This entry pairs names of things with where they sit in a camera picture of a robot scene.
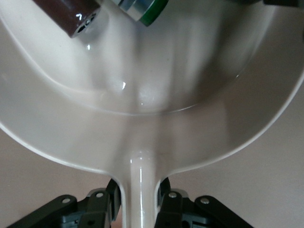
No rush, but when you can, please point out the translucent beige plastic dustpan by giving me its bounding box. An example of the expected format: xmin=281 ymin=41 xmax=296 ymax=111
xmin=0 ymin=0 xmax=304 ymax=228

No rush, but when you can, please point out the brown-orange cylindrical electronic part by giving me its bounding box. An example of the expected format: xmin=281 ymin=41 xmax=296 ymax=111
xmin=32 ymin=0 xmax=102 ymax=39

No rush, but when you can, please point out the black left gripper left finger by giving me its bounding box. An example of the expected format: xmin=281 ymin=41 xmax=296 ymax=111
xmin=9 ymin=178 xmax=122 ymax=228

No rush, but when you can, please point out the small grey orange debris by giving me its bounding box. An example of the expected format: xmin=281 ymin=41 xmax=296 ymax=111
xmin=103 ymin=0 xmax=170 ymax=27

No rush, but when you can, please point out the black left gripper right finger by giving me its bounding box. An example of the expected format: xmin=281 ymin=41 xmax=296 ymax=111
xmin=154 ymin=177 xmax=254 ymax=228

